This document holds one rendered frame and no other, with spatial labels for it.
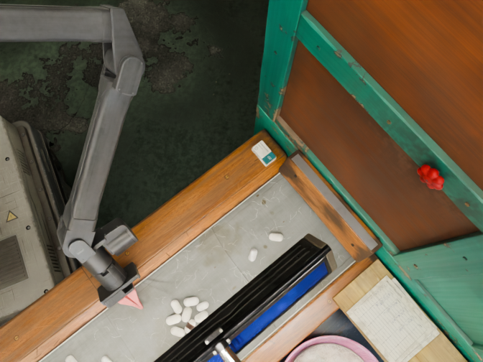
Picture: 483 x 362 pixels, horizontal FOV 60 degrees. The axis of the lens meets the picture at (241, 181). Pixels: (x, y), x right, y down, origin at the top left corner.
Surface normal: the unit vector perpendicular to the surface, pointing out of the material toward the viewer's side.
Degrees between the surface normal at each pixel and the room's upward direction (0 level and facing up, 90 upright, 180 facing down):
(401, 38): 90
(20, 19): 48
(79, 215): 40
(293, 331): 0
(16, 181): 0
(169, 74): 0
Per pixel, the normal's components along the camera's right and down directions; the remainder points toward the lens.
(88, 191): 0.47, 0.40
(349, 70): -0.78, 0.60
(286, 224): 0.01, -0.25
